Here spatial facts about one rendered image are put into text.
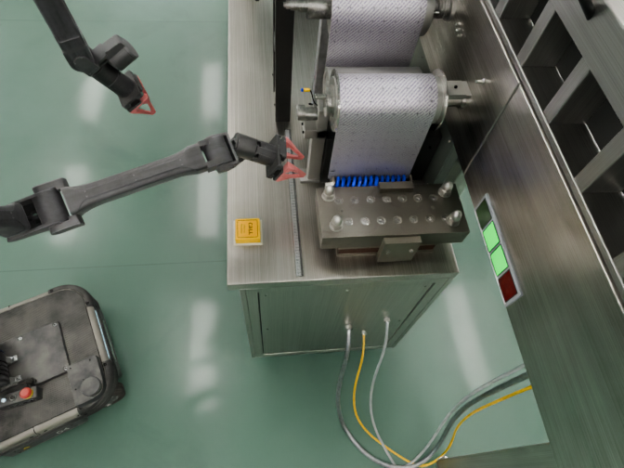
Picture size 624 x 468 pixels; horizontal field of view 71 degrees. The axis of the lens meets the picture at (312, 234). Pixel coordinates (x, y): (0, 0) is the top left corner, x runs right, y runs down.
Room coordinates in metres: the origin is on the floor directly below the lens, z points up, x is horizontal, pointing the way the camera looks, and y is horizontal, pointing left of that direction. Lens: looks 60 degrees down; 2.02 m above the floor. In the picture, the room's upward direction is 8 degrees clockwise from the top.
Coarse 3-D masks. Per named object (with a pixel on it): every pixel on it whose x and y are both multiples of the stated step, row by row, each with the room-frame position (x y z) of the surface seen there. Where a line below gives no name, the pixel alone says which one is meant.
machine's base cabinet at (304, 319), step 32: (288, 288) 0.48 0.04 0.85; (320, 288) 0.50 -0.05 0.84; (352, 288) 0.53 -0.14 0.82; (384, 288) 0.55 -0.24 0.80; (416, 288) 0.57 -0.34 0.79; (256, 320) 0.46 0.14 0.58; (288, 320) 0.49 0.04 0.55; (320, 320) 0.51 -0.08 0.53; (352, 320) 0.54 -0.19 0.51; (416, 320) 0.59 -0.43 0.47; (256, 352) 0.46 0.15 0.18; (288, 352) 0.49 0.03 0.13; (320, 352) 0.52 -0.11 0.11
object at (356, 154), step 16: (336, 144) 0.76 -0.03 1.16; (352, 144) 0.77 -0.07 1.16; (368, 144) 0.78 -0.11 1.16; (384, 144) 0.79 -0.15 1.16; (400, 144) 0.80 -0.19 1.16; (416, 144) 0.81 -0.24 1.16; (336, 160) 0.76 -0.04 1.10; (352, 160) 0.77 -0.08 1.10; (368, 160) 0.78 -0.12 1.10; (384, 160) 0.79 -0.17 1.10; (400, 160) 0.80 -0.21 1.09; (336, 176) 0.77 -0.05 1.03; (352, 176) 0.78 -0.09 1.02; (368, 176) 0.79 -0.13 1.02; (384, 176) 0.80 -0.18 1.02
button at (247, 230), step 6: (240, 222) 0.63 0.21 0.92; (246, 222) 0.64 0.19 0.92; (252, 222) 0.64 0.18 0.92; (258, 222) 0.64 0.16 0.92; (240, 228) 0.61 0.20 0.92; (246, 228) 0.61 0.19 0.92; (252, 228) 0.62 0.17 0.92; (258, 228) 0.62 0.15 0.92; (240, 234) 0.59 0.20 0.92; (246, 234) 0.60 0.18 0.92; (252, 234) 0.60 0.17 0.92; (258, 234) 0.60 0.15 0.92; (240, 240) 0.58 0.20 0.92; (246, 240) 0.58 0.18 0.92; (252, 240) 0.58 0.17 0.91; (258, 240) 0.59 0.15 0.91
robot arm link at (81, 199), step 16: (208, 144) 0.66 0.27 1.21; (224, 144) 0.67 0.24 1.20; (160, 160) 0.60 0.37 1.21; (176, 160) 0.61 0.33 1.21; (192, 160) 0.62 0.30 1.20; (208, 160) 0.64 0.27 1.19; (224, 160) 0.64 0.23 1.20; (112, 176) 0.54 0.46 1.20; (128, 176) 0.55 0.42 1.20; (144, 176) 0.55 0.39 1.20; (160, 176) 0.56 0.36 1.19; (176, 176) 0.59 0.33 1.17; (64, 192) 0.48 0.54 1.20; (80, 192) 0.49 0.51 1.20; (96, 192) 0.50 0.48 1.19; (112, 192) 0.51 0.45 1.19; (128, 192) 0.52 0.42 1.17; (80, 208) 0.46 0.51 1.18; (64, 224) 0.43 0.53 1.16; (80, 224) 0.44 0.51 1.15
